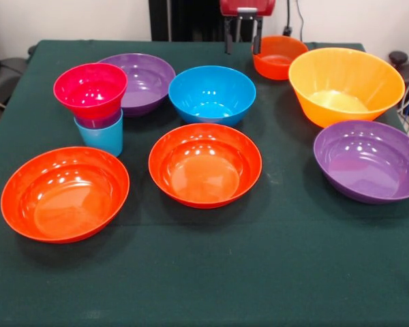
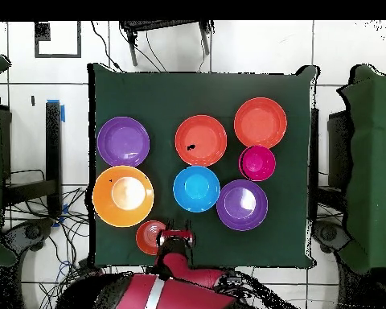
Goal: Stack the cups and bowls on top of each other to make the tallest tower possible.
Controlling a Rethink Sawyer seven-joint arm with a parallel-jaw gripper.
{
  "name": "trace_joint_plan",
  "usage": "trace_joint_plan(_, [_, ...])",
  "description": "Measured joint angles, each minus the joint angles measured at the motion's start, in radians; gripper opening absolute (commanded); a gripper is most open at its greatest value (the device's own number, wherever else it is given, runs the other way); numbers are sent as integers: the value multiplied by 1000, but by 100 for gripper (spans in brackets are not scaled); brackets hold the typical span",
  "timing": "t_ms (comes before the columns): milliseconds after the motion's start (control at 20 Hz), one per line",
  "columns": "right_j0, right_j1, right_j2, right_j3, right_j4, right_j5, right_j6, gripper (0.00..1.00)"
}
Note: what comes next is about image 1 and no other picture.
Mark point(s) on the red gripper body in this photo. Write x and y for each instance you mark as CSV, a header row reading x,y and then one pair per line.
x,y
247,7

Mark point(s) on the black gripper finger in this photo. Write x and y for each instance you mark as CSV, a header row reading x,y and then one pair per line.
x,y
257,39
228,39

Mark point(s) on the small deep orange bowl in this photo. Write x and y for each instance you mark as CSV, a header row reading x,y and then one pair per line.
x,y
279,68

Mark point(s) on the blue plastic bowl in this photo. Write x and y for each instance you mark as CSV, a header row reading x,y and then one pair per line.
x,y
211,92

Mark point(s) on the purple plastic bowl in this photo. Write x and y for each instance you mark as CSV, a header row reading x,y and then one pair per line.
x,y
368,163
146,81

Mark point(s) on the pink plastic bowl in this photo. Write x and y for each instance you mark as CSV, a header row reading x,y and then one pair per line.
x,y
88,88

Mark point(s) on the purple plastic cup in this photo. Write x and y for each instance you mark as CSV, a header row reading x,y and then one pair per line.
x,y
99,122

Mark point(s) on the blue plastic cup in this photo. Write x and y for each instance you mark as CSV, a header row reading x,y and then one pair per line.
x,y
102,139

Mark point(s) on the wide red-orange bowl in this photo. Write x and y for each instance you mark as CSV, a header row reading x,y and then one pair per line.
x,y
204,170
64,201

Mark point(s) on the large yellow-orange bowl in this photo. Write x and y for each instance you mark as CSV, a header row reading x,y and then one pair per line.
x,y
344,75

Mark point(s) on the dark green tablecloth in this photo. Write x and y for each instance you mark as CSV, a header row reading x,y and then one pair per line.
x,y
191,255

